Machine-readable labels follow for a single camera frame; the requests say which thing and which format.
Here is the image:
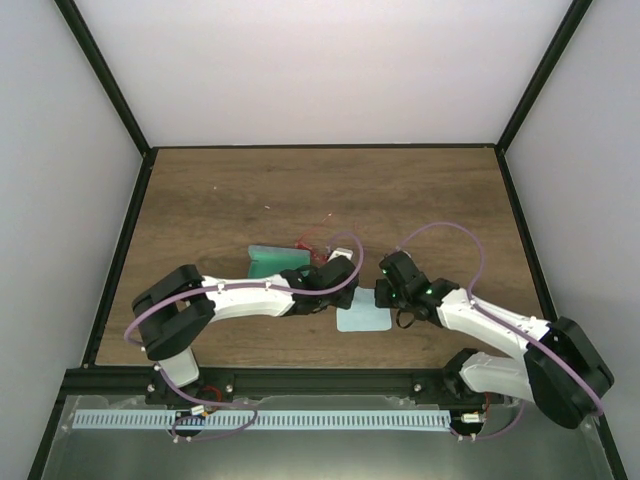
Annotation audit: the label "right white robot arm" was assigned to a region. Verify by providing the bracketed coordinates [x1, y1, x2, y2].
[375, 251, 614, 429]

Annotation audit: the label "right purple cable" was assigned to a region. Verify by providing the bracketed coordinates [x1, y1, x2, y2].
[394, 222, 605, 441]

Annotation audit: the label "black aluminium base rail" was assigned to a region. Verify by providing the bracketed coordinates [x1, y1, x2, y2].
[60, 366, 502, 406]

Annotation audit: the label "black enclosure frame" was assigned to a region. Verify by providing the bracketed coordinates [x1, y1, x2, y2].
[27, 0, 626, 480]

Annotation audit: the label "red transparent sunglasses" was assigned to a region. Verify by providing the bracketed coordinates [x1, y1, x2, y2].
[293, 212, 360, 266]

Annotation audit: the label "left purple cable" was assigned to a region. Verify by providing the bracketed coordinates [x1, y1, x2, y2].
[123, 230, 364, 406]

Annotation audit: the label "light blue slotted cable duct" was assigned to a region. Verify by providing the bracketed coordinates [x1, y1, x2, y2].
[72, 409, 451, 432]

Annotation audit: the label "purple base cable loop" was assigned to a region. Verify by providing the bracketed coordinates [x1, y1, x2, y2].
[169, 397, 259, 444]

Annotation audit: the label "teal glasses case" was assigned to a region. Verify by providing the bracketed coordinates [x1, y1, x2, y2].
[247, 245, 311, 279]

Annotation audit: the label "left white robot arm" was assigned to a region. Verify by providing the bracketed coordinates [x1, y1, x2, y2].
[125, 248, 358, 404]

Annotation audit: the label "light blue cleaning cloth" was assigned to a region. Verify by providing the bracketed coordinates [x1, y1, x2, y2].
[336, 287, 392, 333]

